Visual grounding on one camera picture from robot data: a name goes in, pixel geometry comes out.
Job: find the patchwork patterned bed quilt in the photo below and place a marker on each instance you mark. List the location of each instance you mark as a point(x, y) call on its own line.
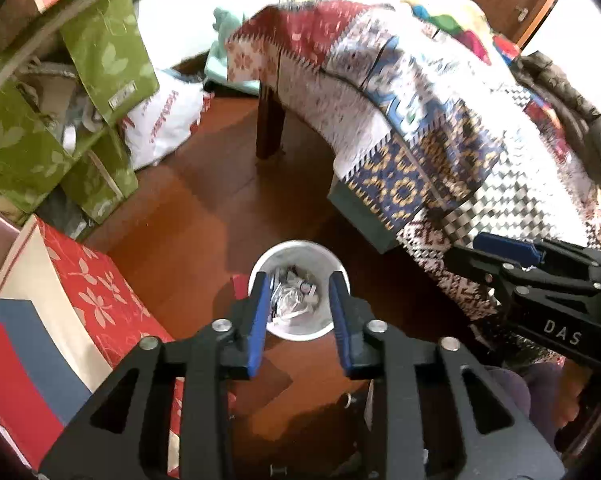
point(432, 146)

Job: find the red floral gift bag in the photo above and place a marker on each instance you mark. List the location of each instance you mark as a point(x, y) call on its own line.
point(67, 318)

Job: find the white trash bin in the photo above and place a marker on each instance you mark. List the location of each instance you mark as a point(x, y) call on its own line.
point(298, 273)

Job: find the brown puffer jacket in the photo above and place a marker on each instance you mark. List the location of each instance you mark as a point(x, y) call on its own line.
point(538, 73)

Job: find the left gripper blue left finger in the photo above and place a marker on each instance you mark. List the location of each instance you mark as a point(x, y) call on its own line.
point(260, 304)

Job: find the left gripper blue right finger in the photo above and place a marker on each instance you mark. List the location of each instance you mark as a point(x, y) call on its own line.
point(338, 297)

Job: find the green leaf-pattern storage box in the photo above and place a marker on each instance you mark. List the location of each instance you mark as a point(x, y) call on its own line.
point(65, 75)

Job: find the lower green storage box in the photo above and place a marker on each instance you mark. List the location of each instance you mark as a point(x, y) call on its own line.
point(103, 177)

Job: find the white plastic shopping bag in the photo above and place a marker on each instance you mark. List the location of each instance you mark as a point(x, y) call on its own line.
point(161, 124)

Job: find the teal plush toy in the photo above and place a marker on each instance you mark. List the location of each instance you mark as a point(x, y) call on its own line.
point(216, 68)

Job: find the colourful block blanket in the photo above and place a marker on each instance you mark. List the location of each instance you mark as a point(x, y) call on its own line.
point(465, 22)

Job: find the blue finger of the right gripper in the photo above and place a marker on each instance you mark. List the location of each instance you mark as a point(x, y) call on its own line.
point(524, 253)

